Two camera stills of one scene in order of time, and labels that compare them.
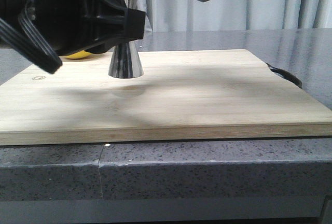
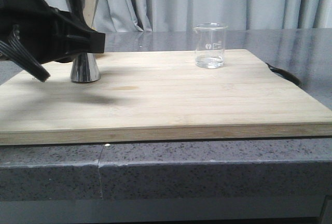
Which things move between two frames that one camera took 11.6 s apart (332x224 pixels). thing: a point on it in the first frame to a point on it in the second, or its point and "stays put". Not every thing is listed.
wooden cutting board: [183, 96] stays put
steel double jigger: [124, 60] to [83, 2]
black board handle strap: [286, 74] stays put
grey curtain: [245, 2] stays put
